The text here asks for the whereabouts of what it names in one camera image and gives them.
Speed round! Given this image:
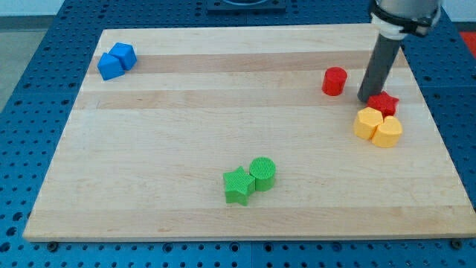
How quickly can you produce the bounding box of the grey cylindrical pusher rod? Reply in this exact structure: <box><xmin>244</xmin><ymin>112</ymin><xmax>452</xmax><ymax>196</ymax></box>
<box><xmin>357</xmin><ymin>34</ymin><xmax>401</xmax><ymax>103</ymax></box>

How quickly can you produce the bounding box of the green star block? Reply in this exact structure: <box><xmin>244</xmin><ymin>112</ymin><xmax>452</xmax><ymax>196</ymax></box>
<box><xmin>222</xmin><ymin>166</ymin><xmax>256</xmax><ymax>206</ymax></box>

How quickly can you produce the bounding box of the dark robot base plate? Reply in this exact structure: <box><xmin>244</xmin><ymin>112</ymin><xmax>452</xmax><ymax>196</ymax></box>
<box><xmin>206</xmin><ymin>0</ymin><xmax>286</xmax><ymax>14</ymax></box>

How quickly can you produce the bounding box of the yellow hexagon block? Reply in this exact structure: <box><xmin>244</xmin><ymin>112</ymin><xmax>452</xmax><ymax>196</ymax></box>
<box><xmin>353</xmin><ymin>107</ymin><xmax>383</xmax><ymax>140</ymax></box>

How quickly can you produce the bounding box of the blue pentagon block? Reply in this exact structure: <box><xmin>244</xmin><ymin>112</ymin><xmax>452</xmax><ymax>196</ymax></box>
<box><xmin>97</xmin><ymin>53</ymin><xmax>125</xmax><ymax>80</ymax></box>

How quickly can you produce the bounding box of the red star block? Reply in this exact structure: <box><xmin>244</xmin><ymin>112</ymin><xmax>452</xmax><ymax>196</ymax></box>
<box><xmin>367</xmin><ymin>91</ymin><xmax>399</xmax><ymax>118</ymax></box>

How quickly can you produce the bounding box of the wooden board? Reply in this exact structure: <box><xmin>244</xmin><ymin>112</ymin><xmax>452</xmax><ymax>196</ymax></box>
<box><xmin>23</xmin><ymin>24</ymin><xmax>475</xmax><ymax>242</ymax></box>

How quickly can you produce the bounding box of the blue cube block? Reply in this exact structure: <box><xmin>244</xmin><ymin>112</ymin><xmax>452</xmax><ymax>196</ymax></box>
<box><xmin>109</xmin><ymin>42</ymin><xmax>137</xmax><ymax>71</ymax></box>

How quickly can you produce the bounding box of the red cylinder block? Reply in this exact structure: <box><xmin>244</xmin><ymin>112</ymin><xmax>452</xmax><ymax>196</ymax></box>
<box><xmin>321</xmin><ymin>67</ymin><xmax>347</xmax><ymax>96</ymax></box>

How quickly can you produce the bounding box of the green cylinder block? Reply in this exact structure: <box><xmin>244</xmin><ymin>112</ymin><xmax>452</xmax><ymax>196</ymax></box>
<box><xmin>249</xmin><ymin>156</ymin><xmax>276</xmax><ymax>191</ymax></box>

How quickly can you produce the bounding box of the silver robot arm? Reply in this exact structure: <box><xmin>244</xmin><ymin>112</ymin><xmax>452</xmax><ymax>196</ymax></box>
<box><xmin>368</xmin><ymin>0</ymin><xmax>442</xmax><ymax>41</ymax></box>

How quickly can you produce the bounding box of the yellow heart block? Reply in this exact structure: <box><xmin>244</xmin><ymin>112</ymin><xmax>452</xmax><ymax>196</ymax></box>
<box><xmin>371</xmin><ymin>116</ymin><xmax>403</xmax><ymax>148</ymax></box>

